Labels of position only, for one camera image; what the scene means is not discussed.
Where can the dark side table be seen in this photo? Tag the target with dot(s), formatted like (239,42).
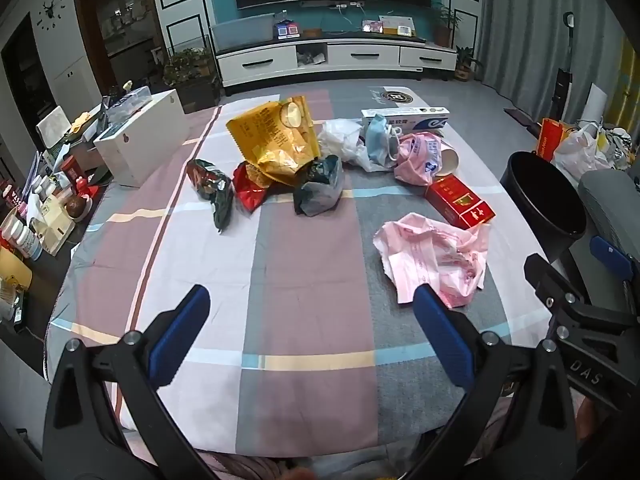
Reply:
(50,265)

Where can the red snack wrapper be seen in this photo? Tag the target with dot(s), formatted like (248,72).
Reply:
(250,192)

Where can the large pink plastic bag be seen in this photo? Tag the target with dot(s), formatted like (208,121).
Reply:
(430,255)

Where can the white television cabinet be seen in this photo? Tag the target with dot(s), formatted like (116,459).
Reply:
(350,55)

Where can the white plastic shopping bag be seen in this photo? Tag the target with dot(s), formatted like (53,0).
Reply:
(580,152)

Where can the glass fish tank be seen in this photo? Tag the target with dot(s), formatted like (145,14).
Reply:
(242,32)

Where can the red cigarette box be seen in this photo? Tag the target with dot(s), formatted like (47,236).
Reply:
(457,200)

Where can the small photo frame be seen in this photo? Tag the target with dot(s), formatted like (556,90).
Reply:
(371,26)

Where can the yellow curtain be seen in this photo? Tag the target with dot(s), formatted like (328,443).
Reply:
(627,80)

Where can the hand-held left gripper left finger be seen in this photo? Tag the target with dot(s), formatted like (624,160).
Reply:
(180,330)

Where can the upright floor cleaner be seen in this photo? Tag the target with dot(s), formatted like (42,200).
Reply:
(562,85)

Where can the yellow snack bag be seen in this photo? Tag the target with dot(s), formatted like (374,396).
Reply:
(270,140)

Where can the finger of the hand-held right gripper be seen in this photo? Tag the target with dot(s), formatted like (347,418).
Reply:
(547,280)
(607,255)

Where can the small potted plant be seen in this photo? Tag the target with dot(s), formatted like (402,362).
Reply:
(465,65)

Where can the white paper cup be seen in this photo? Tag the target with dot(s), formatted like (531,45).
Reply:
(448,160)

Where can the person's pink clothing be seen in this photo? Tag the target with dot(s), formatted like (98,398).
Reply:
(250,467)

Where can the red shopping bag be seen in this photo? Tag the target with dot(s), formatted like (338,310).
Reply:
(547,140)

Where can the desk calendar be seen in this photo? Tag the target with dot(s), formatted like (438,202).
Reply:
(397,25)

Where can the small pink plastic bag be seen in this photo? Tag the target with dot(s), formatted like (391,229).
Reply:
(420,160)

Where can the black wall clock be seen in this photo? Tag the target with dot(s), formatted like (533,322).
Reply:
(52,10)

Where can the grey curtain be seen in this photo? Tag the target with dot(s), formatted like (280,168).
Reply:
(525,25)

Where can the dark grey plastic bag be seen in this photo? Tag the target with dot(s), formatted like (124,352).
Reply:
(320,190)

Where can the tall potted plant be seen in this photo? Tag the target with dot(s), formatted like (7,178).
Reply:
(444,22)

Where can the red tea box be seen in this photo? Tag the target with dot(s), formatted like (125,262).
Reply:
(71,169)

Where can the blue face mask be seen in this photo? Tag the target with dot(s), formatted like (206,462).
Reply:
(377,135)

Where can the black trash bin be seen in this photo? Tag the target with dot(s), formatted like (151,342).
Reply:
(540,195)

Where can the dark green snack wrapper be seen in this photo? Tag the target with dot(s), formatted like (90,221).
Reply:
(212,185)

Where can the blue and red box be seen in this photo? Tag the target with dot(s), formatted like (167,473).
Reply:
(286,31)

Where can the clear plastic container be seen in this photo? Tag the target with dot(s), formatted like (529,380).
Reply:
(127,102)

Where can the white storage box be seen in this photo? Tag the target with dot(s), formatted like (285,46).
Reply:
(145,145)

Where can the white board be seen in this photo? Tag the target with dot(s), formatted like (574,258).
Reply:
(595,102)

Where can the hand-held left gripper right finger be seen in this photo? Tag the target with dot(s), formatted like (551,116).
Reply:
(445,335)

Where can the checked table cloth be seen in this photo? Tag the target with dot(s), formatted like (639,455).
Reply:
(310,285)

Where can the brown coconut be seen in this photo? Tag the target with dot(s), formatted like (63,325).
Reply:
(78,208)

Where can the pile of clothes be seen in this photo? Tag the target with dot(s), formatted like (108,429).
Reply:
(617,145)

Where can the yellow carton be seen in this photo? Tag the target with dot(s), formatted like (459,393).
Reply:
(12,270)

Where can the black planter with plants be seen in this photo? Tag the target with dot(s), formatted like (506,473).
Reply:
(192,85)

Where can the white and blue medicine box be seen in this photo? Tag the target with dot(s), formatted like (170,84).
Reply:
(415,119)

